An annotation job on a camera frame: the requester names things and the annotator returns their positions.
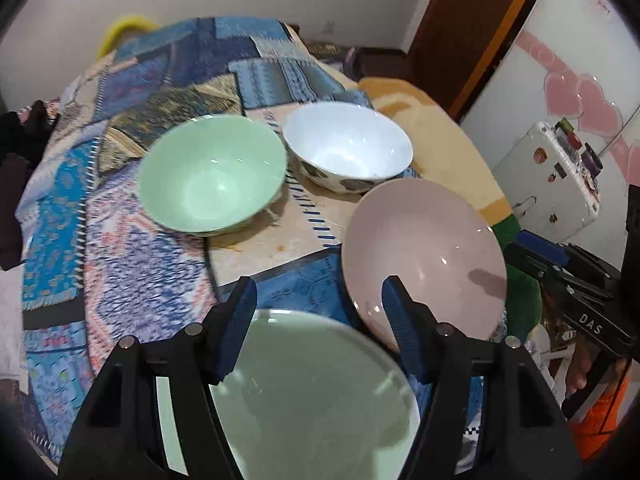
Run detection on green bowl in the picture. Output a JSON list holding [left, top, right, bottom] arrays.
[[138, 115, 288, 237]]

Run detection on black clothes pile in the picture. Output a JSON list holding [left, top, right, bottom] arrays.
[[0, 100, 56, 271]]

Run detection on pink bowl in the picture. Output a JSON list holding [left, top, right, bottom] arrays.
[[341, 177, 508, 353]]

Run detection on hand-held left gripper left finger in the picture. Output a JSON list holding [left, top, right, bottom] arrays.
[[59, 275, 259, 480]]

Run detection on person's right hand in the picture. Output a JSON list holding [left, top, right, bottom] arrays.
[[565, 344, 594, 399]]

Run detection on grey backpack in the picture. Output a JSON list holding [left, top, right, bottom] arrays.
[[302, 40, 401, 81]]

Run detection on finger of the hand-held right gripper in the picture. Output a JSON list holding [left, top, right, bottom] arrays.
[[502, 244, 614, 298], [517, 230, 622, 287]]

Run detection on blue patchwork blanket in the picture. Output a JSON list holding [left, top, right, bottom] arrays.
[[15, 16, 501, 466]]

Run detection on white bowl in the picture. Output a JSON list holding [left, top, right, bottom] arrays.
[[281, 101, 415, 195]]

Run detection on white wardrobe door pink hearts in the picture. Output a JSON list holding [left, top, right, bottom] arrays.
[[457, 0, 640, 201]]

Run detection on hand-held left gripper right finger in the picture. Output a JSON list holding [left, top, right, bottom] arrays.
[[381, 275, 585, 480]]

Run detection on white suitcase with stickers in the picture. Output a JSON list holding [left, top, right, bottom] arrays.
[[492, 119, 601, 243]]

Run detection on green plate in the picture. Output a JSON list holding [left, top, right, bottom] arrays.
[[155, 308, 422, 480]]

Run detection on brown wooden door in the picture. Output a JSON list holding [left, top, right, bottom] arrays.
[[402, 0, 556, 121]]

